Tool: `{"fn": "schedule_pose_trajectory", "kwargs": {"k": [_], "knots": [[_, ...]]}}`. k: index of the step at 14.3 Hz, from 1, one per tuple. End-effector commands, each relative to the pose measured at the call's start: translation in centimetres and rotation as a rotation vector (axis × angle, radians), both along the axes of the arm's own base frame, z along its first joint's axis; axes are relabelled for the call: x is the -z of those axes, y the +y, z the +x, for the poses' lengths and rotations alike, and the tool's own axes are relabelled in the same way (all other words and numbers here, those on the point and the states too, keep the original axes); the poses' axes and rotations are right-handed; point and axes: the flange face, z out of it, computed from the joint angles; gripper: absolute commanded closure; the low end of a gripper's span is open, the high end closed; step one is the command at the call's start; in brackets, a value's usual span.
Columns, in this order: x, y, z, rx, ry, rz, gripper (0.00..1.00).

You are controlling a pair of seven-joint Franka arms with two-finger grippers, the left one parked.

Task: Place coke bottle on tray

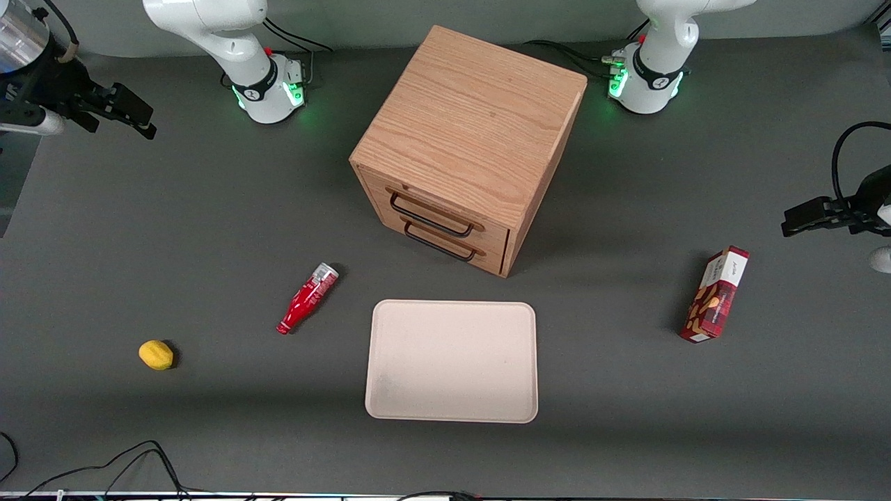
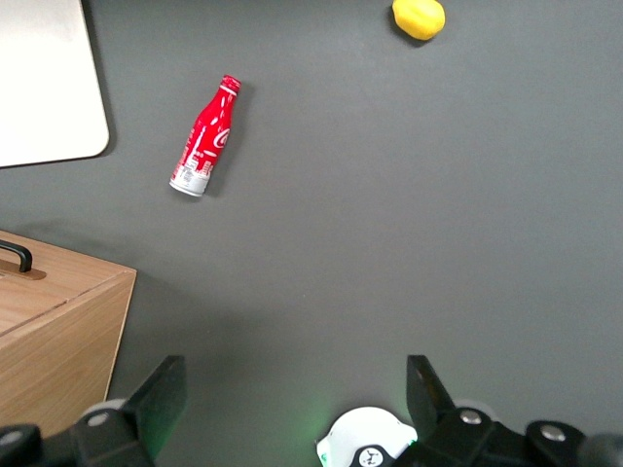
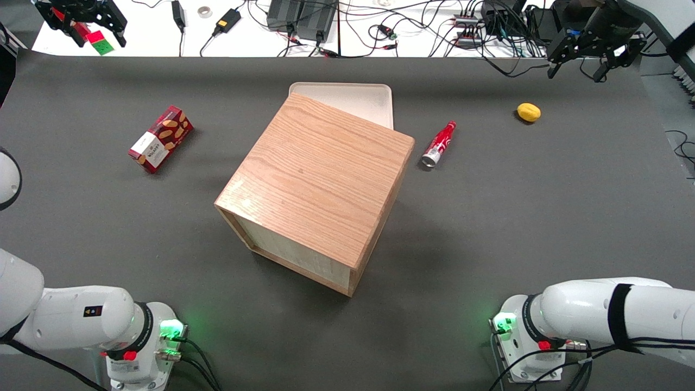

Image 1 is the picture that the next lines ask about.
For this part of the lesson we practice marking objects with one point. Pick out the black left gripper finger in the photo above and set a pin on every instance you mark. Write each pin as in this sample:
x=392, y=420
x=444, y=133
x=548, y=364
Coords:
x=807, y=226
x=811, y=207

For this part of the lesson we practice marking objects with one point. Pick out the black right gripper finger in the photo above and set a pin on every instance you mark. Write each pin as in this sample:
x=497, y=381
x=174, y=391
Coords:
x=129, y=124
x=132, y=104

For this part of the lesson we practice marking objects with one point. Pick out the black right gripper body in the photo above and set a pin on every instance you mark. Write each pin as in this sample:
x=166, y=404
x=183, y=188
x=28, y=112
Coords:
x=47, y=87

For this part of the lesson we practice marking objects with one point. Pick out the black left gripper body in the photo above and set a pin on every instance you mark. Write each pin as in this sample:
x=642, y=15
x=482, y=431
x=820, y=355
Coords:
x=869, y=197

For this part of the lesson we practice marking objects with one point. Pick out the red coke bottle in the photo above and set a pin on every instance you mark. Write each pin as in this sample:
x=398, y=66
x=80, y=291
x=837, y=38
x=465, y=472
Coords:
x=310, y=296

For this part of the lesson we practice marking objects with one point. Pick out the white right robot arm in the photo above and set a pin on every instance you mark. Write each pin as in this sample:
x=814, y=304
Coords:
x=230, y=42

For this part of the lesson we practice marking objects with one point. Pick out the beige plastic tray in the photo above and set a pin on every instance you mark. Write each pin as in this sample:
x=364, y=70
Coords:
x=452, y=362

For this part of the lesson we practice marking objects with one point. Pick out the red almond snack box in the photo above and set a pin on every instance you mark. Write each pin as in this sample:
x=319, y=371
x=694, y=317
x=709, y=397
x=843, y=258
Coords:
x=713, y=299

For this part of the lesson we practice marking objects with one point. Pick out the yellow lemon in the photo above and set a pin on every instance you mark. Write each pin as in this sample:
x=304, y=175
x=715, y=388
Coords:
x=156, y=355

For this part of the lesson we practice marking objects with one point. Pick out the wooden two-drawer cabinet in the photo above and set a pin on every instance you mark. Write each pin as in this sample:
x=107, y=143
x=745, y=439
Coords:
x=473, y=118

